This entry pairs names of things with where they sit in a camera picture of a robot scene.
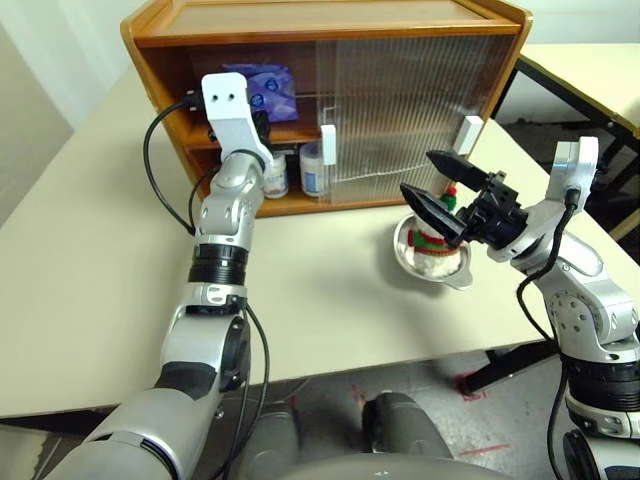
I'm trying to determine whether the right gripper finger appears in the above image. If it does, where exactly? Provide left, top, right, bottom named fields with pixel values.
left=425, top=149, right=491, bottom=193
left=399, top=182, right=468, bottom=249

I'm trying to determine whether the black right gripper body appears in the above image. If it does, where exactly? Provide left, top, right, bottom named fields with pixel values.
left=456, top=169, right=530, bottom=250

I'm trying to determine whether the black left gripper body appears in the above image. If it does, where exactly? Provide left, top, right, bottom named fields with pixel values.
left=248, top=109, right=275, bottom=146

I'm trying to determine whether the white door handle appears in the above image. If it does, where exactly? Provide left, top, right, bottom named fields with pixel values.
left=453, top=115, right=482, bottom=156
left=320, top=124, right=337, bottom=166

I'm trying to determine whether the purple tissue pack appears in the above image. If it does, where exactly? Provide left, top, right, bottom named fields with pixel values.
left=222, top=62, right=300, bottom=124

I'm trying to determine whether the silver metal bowl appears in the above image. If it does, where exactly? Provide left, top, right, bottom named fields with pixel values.
left=392, top=213, right=474, bottom=291

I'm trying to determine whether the snowman plush toy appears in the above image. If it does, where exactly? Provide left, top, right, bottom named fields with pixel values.
left=405, top=185, right=466, bottom=278

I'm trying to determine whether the white plastic bottle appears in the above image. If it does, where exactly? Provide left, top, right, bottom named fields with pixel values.
left=298, top=143, right=329, bottom=199
left=263, top=152, right=289, bottom=200

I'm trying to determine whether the ribbed translucent sliding door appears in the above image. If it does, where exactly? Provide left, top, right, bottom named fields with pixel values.
left=314, top=35, right=501, bottom=205
left=335, top=34, right=521, bottom=204

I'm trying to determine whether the brown wooden cabinet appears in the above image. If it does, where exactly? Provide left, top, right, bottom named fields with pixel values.
left=119, top=0, right=534, bottom=219

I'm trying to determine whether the black table leg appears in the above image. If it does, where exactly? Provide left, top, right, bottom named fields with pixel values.
left=457, top=339, right=561, bottom=394

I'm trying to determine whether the beige side table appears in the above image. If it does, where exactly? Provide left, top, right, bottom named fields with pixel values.
left=492, top=43, right=640, bottom=242

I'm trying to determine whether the grey right robot leg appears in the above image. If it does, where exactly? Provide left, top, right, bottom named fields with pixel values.
left=362, top=392, right=454, bottom=459

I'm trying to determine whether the grey robot leg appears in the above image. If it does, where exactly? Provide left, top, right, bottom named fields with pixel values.
left=234, top=399, right=301, bottom=480
left=362, top=392, right=454, bottom=459

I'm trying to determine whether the light grey robot torso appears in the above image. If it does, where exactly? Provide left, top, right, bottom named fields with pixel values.
left=279, top=452, right=521, bottom=480

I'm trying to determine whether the grey left robot leg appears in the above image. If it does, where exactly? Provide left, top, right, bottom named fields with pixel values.
left=234, top=399, right=301, bottom=480

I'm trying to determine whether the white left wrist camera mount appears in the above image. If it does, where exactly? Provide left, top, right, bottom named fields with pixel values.
left=201, top=72, right=275, bottom=174

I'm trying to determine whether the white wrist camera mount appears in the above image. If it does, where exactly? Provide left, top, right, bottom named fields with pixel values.
left=201, top=72, right=275, bottom=174
left=487, top=135, right=600, bottom=264

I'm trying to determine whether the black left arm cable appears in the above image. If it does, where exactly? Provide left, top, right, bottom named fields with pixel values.
left=142, top=91, right=271, bottom=480

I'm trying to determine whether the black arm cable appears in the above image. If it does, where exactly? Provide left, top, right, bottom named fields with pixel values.
left=142, top=91, right=271, bottom=480
left=516, top=183, right=584, bottom=480

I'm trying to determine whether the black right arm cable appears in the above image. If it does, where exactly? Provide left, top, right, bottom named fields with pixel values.
left=516, top=183, right=584, bottom=480

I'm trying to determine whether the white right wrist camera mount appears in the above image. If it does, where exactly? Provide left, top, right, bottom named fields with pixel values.
left=487, top=135, right=600, bottom=264

